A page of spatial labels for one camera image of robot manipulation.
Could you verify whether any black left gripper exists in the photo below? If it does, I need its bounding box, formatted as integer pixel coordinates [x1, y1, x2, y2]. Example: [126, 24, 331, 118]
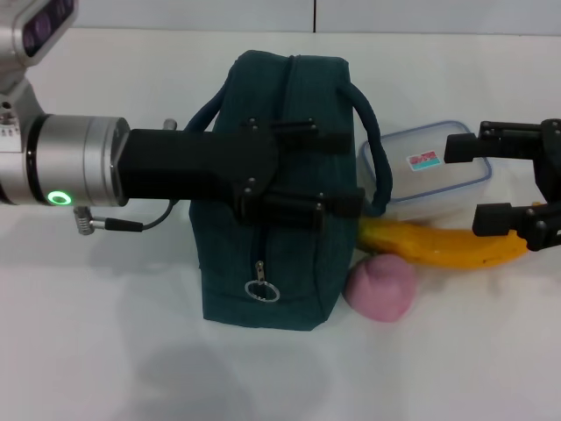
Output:
[116, 117, 366, 229]

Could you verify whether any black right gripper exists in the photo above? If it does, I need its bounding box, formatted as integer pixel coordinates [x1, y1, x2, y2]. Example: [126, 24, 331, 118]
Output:
[444, 117, 561, 252]

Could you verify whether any clear plastic food container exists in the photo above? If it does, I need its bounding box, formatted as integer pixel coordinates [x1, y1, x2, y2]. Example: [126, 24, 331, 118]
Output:
[357, 119, 493, 220]

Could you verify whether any yellow banana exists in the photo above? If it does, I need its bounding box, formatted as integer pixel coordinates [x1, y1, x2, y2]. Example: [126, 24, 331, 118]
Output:
[357, 201, 543, 269]

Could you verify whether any dark teal fabric bag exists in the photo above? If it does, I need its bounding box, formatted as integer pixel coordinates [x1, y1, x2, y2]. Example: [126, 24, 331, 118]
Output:
[182, 49, 394, 330]

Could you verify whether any pink toy peach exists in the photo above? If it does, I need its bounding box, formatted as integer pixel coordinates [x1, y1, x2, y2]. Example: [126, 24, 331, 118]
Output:
[344, 253, 417, 325]

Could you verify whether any left arm connector cable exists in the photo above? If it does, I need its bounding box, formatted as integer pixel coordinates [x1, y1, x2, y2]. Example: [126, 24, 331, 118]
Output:
[72, 118, 177, 236]

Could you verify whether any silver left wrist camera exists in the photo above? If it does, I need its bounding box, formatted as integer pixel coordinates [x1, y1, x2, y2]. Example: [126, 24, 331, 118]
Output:
[11, 0, 81, 68]

